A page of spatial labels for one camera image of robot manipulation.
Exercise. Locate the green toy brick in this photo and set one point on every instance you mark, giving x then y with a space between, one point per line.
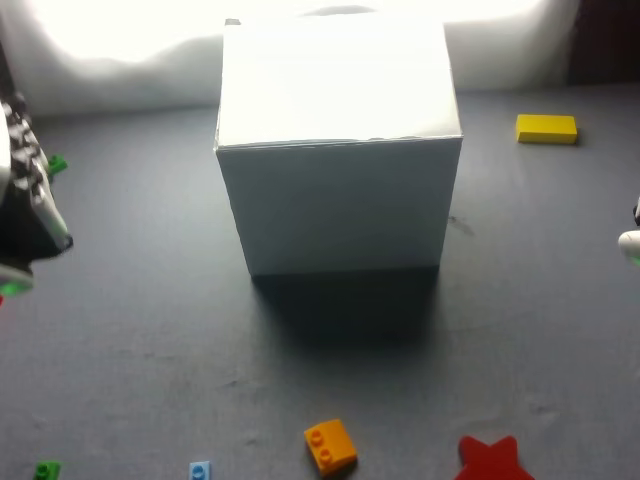
47 471
59 164

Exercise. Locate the yellow-orange toy block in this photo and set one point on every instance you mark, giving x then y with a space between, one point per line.
546 125

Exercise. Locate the blue toy tile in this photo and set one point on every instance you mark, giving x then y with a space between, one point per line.
200 471

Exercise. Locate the cardboard box with flaps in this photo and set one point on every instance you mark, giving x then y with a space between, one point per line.
340 200

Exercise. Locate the grey table cloth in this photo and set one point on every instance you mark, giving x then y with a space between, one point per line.
550 300

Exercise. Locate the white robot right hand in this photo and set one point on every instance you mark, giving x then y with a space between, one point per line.
631 245

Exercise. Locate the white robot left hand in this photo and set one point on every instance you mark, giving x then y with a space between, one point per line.
35 200

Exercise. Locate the red star block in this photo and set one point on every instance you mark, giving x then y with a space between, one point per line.
492 460

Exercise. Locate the white background cloth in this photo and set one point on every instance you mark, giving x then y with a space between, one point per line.
125 75

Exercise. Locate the orange toy brick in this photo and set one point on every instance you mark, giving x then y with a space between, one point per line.
330 445

